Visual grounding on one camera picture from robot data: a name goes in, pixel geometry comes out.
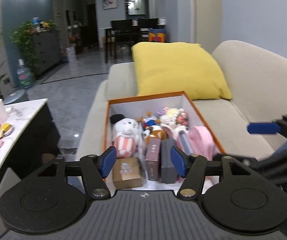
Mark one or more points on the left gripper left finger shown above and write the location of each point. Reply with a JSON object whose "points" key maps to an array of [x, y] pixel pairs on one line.
{"points": [[95, 168]]}

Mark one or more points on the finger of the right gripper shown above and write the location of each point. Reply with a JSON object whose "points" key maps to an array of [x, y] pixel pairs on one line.
{"points": [[274, 127], [248, 161]]}

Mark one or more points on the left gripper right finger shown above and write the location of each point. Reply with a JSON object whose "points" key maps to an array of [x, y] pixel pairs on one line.
{"points": [[192, 168]]}

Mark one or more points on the pink cover notebook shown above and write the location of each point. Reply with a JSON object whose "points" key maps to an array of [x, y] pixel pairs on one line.
{"points": [[196, 140]]}

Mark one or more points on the purple illustrated book box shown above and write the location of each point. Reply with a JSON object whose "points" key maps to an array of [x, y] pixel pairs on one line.
{"points": [[152, 159]]}

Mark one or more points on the small cardboard box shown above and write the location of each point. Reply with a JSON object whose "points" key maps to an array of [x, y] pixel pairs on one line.
{"points": [[126, 173]]}

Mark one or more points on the white plush in striped cup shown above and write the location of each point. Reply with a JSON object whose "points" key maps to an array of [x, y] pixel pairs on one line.
{"points": [[126, 136]]}

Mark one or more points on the beige fabric sofa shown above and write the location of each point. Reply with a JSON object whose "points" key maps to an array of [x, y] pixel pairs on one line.
{"points": [[256, 77]]}

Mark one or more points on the brown white plush dog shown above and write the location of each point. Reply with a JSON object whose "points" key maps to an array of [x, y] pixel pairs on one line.
{"points": [[155, 132]]}

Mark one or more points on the orange storage box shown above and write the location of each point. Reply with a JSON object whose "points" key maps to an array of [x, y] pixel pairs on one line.
{"points": [[137, 107]]}

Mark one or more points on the white marble coffee table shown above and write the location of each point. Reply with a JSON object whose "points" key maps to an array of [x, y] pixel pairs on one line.
{"points": [[34, 134]]}

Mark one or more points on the yellow toy on coaster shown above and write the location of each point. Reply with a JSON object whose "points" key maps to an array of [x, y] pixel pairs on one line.
{"points": [[6, 129]]}

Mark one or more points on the grey round trash bin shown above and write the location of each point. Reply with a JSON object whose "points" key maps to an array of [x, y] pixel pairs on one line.
{"points": [[16, 97]]}

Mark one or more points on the yellow cushion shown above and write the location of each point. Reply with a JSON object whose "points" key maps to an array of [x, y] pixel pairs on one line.
{"points": [[178, 66]]}

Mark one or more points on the water jug bottle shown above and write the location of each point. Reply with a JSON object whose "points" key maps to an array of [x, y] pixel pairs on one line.
{"points": [[25, 76]]}

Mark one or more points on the dark grey cabinet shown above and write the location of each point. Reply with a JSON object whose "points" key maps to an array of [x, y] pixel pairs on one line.
{"points": [[47, 49]]}

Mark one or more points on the dining table with chairs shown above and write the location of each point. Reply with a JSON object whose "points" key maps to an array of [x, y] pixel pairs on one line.
{"points": [[129, 32]]}

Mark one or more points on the green trailing plant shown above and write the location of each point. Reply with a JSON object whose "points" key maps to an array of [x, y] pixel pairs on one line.
{"points": [[23, 37]]}

